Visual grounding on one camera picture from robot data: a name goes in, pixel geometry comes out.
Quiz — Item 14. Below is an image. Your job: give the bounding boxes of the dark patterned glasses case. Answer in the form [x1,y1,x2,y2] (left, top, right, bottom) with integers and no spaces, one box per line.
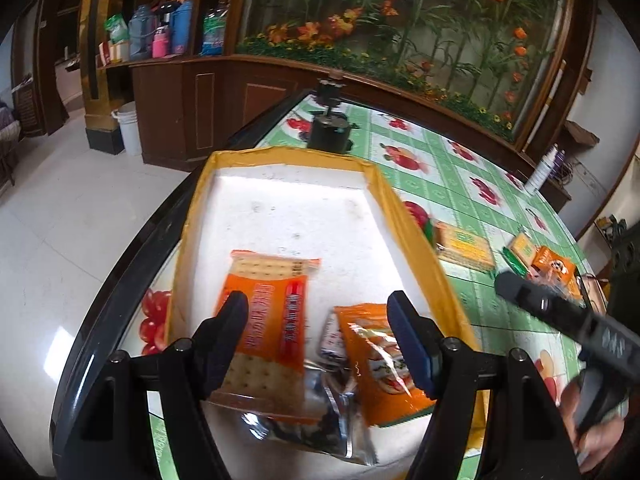
[575,270,612,311]

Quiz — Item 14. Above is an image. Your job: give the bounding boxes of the blue plastic jug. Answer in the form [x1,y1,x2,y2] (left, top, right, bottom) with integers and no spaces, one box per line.
[127,5,157,60]

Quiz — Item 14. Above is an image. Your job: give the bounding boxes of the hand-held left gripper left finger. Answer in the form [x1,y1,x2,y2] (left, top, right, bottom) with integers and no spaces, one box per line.
[75,290,249,480]

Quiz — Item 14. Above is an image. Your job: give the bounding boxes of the green snack bag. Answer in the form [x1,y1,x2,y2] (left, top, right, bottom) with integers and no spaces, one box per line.
[104,14,130,45]

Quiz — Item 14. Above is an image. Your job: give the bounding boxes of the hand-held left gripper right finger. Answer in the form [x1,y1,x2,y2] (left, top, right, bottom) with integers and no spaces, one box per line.
[387,290,583,480]

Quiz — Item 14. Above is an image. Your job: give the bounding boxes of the blue printed bag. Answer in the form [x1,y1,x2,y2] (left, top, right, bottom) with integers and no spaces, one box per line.
[201,4,231,57]

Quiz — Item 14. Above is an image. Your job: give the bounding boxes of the small orange snack packet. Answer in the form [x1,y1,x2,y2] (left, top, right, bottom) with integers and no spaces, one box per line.
[530,245,586,301]

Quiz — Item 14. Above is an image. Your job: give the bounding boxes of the orange cracker packet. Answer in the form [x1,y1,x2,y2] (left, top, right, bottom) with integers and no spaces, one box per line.
[207,250,322,423]

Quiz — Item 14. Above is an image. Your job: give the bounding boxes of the green orange snack packet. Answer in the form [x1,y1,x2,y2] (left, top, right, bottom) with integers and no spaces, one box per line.
[502,230,541,276]

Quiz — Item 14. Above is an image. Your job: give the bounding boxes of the blue thermos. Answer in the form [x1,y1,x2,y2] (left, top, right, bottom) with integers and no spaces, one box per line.
[172,0,195,55]

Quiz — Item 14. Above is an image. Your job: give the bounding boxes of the small white wrapped candy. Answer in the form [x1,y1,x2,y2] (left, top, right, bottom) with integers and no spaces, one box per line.
[317,310,351,366]

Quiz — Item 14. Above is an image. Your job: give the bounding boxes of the wicker chair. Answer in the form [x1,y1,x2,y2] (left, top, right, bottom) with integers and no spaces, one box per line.
[0,102,23,186]

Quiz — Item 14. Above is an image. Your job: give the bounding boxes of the white plastic bucket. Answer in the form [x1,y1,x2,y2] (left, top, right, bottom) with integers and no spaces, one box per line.
[111,101,143,157]

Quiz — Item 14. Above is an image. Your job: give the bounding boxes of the flower display cabinet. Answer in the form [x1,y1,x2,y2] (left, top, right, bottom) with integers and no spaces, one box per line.
[127,0,596,201]

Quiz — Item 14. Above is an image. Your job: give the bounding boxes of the brown cardboard piece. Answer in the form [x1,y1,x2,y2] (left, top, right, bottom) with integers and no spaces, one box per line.
[564,120,601,147]

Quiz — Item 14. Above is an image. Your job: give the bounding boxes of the black cable bundle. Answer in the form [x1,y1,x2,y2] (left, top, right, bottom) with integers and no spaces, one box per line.
[556,157,582,187]

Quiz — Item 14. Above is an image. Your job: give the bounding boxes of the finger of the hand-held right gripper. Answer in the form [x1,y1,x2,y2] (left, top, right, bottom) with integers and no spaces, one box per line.
[495,271,610,337]

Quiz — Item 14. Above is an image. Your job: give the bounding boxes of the silver black foil snack packet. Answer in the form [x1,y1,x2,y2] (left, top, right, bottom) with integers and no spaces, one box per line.
[240,355,378,466]

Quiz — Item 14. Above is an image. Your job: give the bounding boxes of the gold trimmed pillar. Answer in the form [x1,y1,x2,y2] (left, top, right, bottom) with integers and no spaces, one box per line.
[82,0,126,156]

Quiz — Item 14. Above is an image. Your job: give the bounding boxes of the white spray bottle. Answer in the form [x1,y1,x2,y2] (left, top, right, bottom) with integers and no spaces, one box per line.
[524,144,560,195]

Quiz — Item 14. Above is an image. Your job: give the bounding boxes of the green label cracker packet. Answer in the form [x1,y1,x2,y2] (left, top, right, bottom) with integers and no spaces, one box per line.
[432,220,496,273]

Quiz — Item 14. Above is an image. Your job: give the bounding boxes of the person's right hand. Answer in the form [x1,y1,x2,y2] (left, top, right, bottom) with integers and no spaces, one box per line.
[557,375,631,466]

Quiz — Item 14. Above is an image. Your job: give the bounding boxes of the yellow cardboard box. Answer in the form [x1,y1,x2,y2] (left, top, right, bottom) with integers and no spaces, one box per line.
[165,146,488,466]

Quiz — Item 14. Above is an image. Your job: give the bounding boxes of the dark clutter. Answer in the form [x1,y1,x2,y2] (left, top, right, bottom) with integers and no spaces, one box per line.
[595,215,628,241]

